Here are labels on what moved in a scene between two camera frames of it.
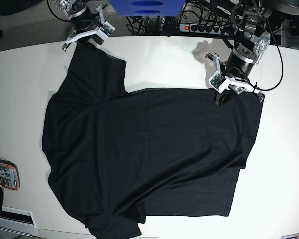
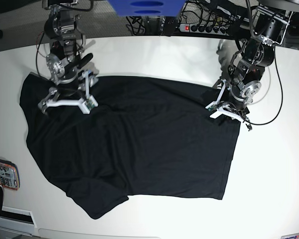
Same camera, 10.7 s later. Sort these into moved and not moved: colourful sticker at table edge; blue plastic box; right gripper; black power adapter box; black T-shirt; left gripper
Moved: right gripper; black T-shirt; left gripper
Not moved: black power adapter box; colourful sticker at table edge; blue plastic box
